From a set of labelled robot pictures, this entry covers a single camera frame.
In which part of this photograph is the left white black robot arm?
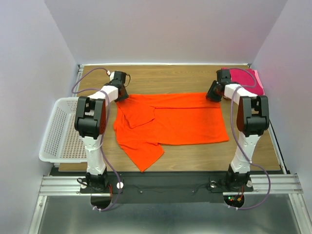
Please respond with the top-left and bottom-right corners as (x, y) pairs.
(74, 70), (130, 193)

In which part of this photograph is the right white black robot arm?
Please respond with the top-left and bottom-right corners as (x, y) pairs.
(206, 68), (270, 190)

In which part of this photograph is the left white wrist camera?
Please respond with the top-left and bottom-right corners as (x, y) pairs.
(106, 70), (115, 80)

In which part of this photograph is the aluminium frame rail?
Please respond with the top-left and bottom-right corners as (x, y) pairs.
(41, 78), (302, 202)

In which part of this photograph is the folded magenta t shirt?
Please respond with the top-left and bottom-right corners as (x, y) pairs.
(222, 68), (259, 103)

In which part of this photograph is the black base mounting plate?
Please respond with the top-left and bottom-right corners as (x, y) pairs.
(78, 171), (253, 205)

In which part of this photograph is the small electronics board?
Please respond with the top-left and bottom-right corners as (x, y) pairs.
(224, 195), (245, 208)

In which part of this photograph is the orange t shirt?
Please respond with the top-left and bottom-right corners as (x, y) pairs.
(114, 93), (229, 172)

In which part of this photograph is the folded light pink t shirt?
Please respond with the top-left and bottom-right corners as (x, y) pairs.
(252, 70), (265, 96)

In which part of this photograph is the white plastic laundry basket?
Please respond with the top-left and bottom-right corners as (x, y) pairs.
(39, 97), (87, 163)

